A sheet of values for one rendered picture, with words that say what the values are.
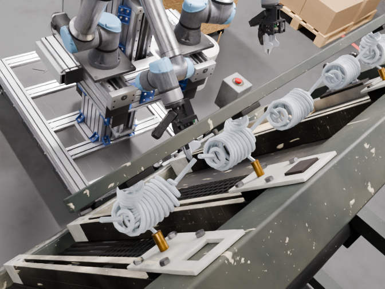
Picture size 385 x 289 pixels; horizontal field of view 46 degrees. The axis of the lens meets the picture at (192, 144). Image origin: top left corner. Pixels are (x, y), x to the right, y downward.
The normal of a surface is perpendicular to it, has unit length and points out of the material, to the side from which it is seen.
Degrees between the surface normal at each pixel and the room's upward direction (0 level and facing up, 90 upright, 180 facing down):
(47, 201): 0
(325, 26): 90
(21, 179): 0
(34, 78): 0
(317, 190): 33
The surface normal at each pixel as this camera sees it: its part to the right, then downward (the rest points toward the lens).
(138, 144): 0.23, -0.64
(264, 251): 0.56, -0.18
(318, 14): -0.72, 0.40
